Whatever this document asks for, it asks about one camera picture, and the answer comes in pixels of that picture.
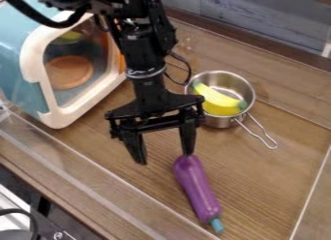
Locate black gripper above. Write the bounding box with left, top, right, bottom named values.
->
left=104, top=70, right=204, bottom=165

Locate purple toy eggplant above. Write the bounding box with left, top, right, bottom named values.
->
left=173, top=155, right=225, bottom=234

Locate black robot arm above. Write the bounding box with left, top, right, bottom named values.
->
left=38, top=0, right=204, bottom=165

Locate yellow toy banana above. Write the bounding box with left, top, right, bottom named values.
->
left=192, top=80, right=248, bottom=116

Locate orange microwave turntable plate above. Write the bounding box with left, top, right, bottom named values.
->
left=45, top=55, right=93, bottom=90

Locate blue toy microwave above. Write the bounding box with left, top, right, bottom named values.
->
left=0, top=0, right=125, bottom=129

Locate clear acrylic barrier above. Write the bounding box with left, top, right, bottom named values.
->
left=0, top=102, right=218, bottom=240

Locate silver pot with handle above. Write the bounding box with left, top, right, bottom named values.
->
left=185, top=71, right=277, bottom=150

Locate black device with cable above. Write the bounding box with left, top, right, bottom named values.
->
left=0, top=209, right=78, bottom=240

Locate black cable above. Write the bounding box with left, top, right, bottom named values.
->
left=0, top=0, right=94, bottom=29

